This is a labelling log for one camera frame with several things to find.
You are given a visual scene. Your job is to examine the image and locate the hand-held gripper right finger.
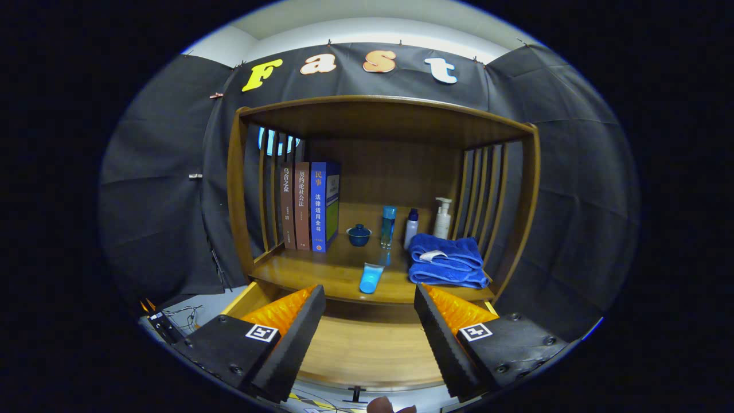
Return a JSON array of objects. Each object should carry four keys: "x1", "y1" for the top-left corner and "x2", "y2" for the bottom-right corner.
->
[{"x1": 414, "y1": 283, "x2": 569, "y2": 402}]

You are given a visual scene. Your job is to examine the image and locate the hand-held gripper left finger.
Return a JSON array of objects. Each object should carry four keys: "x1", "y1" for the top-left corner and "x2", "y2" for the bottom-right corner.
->
[{"x1": 172, "y1": 284, "x2": 326, "y2": 403}]

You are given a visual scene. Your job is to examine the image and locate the wooden drawer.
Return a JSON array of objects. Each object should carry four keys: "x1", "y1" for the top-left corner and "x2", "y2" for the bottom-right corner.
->
[{"x1": 221, "y1": 281, "x2": 499, "y2": 403}]

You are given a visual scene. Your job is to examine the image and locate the blue white cosmetic tube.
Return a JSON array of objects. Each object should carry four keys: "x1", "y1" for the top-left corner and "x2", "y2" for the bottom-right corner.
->
[{"x1": 359, "y1": 262, "x2": 385, "y2": 295}]

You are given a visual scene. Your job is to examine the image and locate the wooden countertop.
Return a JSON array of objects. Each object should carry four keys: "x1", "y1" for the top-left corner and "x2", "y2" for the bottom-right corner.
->
[{"x1": 249, "y1": 232, "x2": 497, "y2": 306}]

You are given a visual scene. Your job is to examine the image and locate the wooden cabinet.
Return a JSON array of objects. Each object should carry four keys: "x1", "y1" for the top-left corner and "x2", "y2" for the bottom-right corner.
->
[{"x1": 221, "y1": 95, "x2": 541, "y2": 393}]

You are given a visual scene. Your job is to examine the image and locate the yellow black striped tape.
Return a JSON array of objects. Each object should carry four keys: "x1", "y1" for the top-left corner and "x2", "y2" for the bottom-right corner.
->
[{"x1": 287, "y1": 392, "x2": 368, "y2": 413}]

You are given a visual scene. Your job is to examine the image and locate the folded blue towel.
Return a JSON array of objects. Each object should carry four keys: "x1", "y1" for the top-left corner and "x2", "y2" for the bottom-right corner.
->
[{"x1": 408, "y1": 233, "x2": 490, "y2": 290}]

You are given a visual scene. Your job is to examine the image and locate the small white bottle dark cap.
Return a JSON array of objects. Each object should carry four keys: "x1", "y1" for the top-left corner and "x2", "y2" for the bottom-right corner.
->
[{"x1": 404, "y1": 208, "x2": 420, "y2": 251}]

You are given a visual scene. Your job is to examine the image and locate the white pump bottle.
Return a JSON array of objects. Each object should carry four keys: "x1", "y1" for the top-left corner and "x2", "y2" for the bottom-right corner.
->
[{"x1": 432, "y1": 197, "x2": 453, "y2": 240}]

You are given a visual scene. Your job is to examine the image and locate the teal glass bottle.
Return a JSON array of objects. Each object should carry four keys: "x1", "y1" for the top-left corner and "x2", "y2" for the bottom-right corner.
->
[{"x1": 381, "y1": 206, "x2": 397, "y2": 250}]

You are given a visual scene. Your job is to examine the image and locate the black device orange tips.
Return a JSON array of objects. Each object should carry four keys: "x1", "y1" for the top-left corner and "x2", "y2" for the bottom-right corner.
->
[{"x1": 139, "y1": 298, "x2": 187, "y2": 345}]

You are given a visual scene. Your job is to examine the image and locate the blue lidded teacup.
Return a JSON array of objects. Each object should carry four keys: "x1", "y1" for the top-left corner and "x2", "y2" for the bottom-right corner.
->
[{"x1": 346, "y1": 224, "x2": 373, "y2": 247}]

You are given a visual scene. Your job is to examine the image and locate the dark brown book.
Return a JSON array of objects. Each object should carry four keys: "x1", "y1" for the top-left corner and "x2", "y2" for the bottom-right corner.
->
[{"x1": 280, "y1": 162, "x2": 297, "y2": 250}]

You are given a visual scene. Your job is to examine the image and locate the reddish brown book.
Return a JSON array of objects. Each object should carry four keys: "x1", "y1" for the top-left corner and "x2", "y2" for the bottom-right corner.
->
[{"x1": 294, "y1": 161, "x2": 312, "y2": 252}]

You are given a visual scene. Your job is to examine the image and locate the blue book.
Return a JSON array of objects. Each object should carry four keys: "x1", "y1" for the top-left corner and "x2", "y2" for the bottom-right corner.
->
[{"x1": 310, "y1": 161, "x2": 341, "y2": 254}]

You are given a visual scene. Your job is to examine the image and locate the black backdrop cloth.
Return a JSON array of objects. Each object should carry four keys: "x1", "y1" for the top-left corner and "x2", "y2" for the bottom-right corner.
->
[{"x1": 97, "y1": 41, "x2": 642, "y2": 342}]

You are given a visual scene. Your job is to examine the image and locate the thin grey cable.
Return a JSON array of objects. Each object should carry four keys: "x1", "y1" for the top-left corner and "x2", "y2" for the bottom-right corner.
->
[{"x1": 166, "y1": 305, "x2": 205, "y2": 331}]

